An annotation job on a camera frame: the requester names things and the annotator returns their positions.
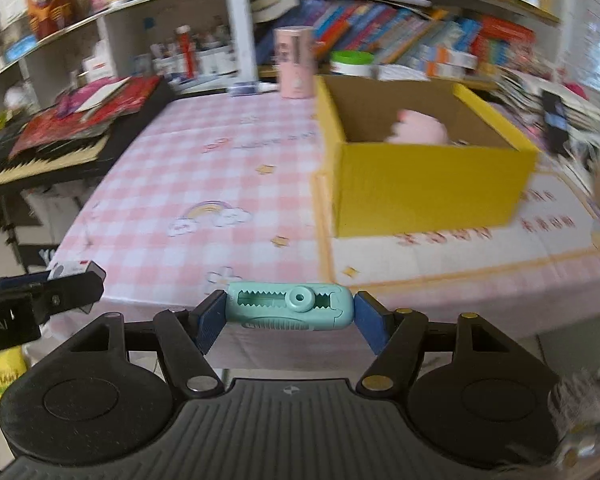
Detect black keyboard stand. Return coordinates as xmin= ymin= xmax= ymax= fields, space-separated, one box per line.
xmin=0 ymin=192 xmax=61 ymax=281

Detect thick beige books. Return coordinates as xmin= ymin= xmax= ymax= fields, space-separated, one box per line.
xmin=250 ymin=0 xmax=303 ymax=23

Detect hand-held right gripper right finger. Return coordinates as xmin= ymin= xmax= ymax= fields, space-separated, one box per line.
xmin=354 ymin=290 xmax=518 ymax=401

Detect white jar green lid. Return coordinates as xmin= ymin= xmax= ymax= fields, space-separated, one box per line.
xmin=329 ymin=50 xmax=376 ymax=78

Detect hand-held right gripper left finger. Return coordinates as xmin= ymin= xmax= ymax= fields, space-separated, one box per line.
xmin=72 ymin=290 xmax=228 ymax=401

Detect yellow plastic bag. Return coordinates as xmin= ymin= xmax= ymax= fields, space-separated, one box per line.
xmin=0 ymin=347 xmax=28 ymax=418

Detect white card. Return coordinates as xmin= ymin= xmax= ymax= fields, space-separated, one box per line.
xmin=80 ymin=77 xmax=131 ymax=113

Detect blue label glue bottle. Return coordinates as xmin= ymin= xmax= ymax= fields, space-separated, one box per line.
xmin=228 ymin=81 xmax=281 ymax=97

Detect pink checkered tablecloth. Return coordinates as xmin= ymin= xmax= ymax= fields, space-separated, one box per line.
xmin=45 ymin=92 xmax=600 ymax=371

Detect yellow cardboard box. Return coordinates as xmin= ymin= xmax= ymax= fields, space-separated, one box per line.
xmin=314 ymin=74 xmax=540 ymax=239

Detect red tube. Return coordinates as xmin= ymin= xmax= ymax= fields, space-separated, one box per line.
xmin=176 ymin=25 xmax=198 ymax=81

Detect white pen holder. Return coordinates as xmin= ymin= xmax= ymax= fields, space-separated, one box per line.
xmin=152 ymin=52 xmax=191 ymax=78
xmin=195 ymin=45 xmax=236 ymax=76

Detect stack of small boxes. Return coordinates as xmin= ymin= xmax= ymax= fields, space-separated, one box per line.
xmin=410 ymin=42 xmax=481 ymax=78

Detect red plastic bags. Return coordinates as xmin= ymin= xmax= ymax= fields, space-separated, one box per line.
xmin=7 ymin=76 xmax=162 ymax=161

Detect black electronic keyboard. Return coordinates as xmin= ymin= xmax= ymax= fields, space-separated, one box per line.
xmin=0 ymin=77 xmax=173 ymax=193

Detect pink plush toy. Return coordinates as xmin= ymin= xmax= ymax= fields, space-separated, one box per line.
xmin=384 ymin=108 xmax=451 ymax=145

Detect magenta plastic bag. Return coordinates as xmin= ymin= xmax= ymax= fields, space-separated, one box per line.
xmin=55 ymin=82 xmax=111 ymax=116

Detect row of colourful books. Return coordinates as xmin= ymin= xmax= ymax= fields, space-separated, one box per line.
xmin=252 ymin=0 xmax=536 ymax=78

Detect mint green utility knife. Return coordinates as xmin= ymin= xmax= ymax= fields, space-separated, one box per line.
xmin=225 ymin=282 xmax=356 ymax=333

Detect white shelf unit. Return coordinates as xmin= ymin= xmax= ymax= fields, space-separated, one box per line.
xmin=0 ymin=0 xmax=251 ymax=96

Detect pink cylindrical device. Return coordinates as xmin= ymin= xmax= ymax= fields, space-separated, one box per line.
xmin=274 ymin=25 xmax=317 ymax=100

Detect white paper bag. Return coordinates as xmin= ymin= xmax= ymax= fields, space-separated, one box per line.
xmin=82 ymin=40 xmax=117 ymax=81

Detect black rectangular object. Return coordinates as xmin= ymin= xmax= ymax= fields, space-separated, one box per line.
xmin=540 ymin=90 xmax=573 ymax=156

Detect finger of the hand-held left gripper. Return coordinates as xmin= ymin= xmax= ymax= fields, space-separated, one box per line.
xmin=29 ymin=261 xmax=107 ymax=325

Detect red snack bag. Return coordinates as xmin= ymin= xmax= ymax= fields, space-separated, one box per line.
xmin=22 ymin=0 xmax=78 ymax=41

